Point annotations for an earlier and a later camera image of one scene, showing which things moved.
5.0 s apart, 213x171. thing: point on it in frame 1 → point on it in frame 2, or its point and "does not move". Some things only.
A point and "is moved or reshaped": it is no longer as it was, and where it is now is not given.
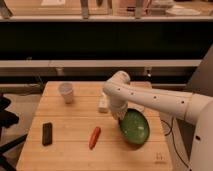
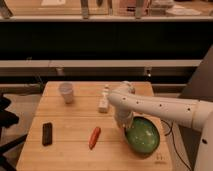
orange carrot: [94, 137] does not move
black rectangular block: [47, 133] does not move
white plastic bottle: [103, 103] does not move
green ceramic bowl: [134, 126] is moved or reshaped
